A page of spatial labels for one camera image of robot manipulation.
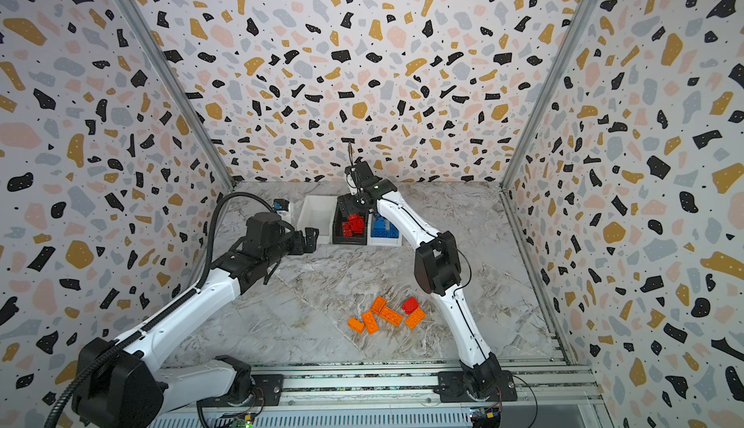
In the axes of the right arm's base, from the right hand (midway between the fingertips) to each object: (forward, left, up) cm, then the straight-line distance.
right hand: (349, 197), depth 96 cm
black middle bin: (-9, +4, -13) cm, 16 cm away
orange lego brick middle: (-36, -8, -16) cm, 40 cm away
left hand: (-17, +9, +6) cm, 20 cm away
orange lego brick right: (-34, -22, -15) cm, 44 cm away
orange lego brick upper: (-30, -10, -16) cm, 36 cm away
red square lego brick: (+1, 0, -12) cm, 12 cm away
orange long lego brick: (-34, -14, -15) cm, 40 cm away
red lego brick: (-3, +2, -15) cm, 15 cm away
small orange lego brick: (-37, -4, -14) cm, 40 cm away
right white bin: (-8, -11, -15) cm, 20 cm away
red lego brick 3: (-31, -20, -14) cm, 40 cm away
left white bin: (+6, +16, -15) cm, 23 cm away
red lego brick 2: (-2, -2, -14) cm, 14 cm away
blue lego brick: (-2, -11, -15) cm, 18 cm away
